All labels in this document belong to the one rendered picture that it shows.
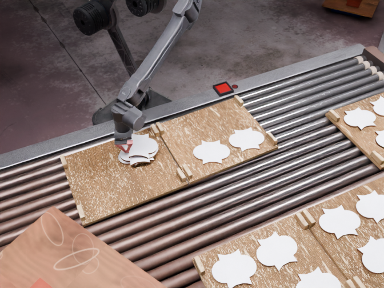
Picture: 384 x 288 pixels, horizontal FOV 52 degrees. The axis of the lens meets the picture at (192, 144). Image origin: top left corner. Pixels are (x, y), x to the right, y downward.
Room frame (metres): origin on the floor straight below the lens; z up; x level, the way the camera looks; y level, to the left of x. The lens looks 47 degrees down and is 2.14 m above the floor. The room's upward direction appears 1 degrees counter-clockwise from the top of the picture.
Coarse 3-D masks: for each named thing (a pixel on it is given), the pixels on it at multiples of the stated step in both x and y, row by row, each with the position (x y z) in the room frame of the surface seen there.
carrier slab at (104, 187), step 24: (72, 168) 1.01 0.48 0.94; (96, 168) 1.01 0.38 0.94; (120, 168) 1.00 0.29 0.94; (144, 168) 1.00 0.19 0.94; (168, 168) 1.00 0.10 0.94; (72, 192) 0.89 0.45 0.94; (96, 192) 0.89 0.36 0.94; (120, 192) 0.89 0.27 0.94; (144, 192) 0.88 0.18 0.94; (168, 192) 0.88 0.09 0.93; (96, 216) 0.78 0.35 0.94
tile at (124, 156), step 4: (120, 152) 1.06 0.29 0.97; (124, 152) 1.06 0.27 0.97; (156, 152) 1.05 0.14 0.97; (120, 156) 1.04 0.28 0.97; (124, 156) 1.04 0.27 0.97; (128, 156) 1.03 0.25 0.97; (136, 156) 1.03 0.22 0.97; (152, 156) 1.03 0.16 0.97; (124, 160) 1.02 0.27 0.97; (128, 160) 1.01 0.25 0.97; (132, 160) 1.01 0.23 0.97; (136, 160) 1.01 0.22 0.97; (140, 160) 1.01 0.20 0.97; (144, 160) 1.01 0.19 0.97; (148, 160) 1.01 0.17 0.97; (132, 164) 0.99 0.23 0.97
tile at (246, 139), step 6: (234, 132) 1.18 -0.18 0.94; (240, 132) 1.18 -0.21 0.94; (246, 132) 1.18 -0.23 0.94; (252, 132) 1.18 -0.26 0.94; (258, 132) 1.17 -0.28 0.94; (234, 138) 1.14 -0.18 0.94; (240, 138) 1.14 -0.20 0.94; (246, 138) 1.14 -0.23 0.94; (252, 138) 1.14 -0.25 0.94; (258, 138) 1.14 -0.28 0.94; (234, 144) 1.11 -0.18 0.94; (240, 144) 1.11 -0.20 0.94; (246, 144) 1.11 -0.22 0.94; (252, 144) 1.11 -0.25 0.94; (258, 144) 1.11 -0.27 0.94
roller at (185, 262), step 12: (372, 180) 0.93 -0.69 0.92; (336, 192) 0.87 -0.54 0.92; (312, 204) 0.82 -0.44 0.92; (288, 216) 0.77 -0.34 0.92; (252, 228) 0.73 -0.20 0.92; (228, 240) 0.68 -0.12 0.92; (204, 252) 0.64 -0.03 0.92; (168, 264) 0.60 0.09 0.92; (180, 264) 0.60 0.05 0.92; (192, 264) 0.60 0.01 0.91; (156, 276) 0.56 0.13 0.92; (168, 276) 0.57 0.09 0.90
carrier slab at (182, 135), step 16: (208, 112) 1.32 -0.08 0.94; (224, 112) 1.31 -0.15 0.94; (240, 112) 1.31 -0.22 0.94; (176, 128) 1.22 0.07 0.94; (192, 128) 1.22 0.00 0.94; (208, 128) 1.21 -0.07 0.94; (224, 128) 1.21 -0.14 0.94; (240, 128) 1.21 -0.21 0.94; (256, 128) 1.21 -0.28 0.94; (176, 144) 1.12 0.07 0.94; (192, 144) 1.12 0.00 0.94; (224, 144) 1.12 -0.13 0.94; (272, 144) 1.11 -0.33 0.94; (176, 160) 1.04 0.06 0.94; (192, 160) 1.03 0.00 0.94; (224, 160) 1.03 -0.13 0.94; (240, 160) 1.03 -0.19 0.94; (208, 176) 0.96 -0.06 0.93
